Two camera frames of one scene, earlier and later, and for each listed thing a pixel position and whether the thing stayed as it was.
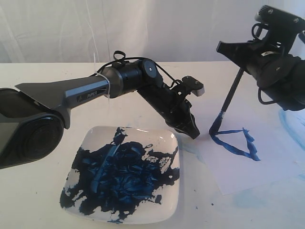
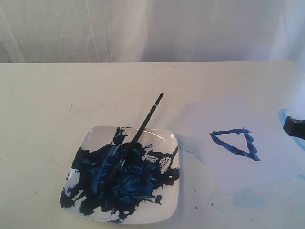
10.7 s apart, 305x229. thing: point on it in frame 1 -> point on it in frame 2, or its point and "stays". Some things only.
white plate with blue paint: [122, 174] stays
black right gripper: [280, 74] -> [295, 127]
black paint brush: [230, 95] -> [131, 145]
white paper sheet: [255, 143] stays
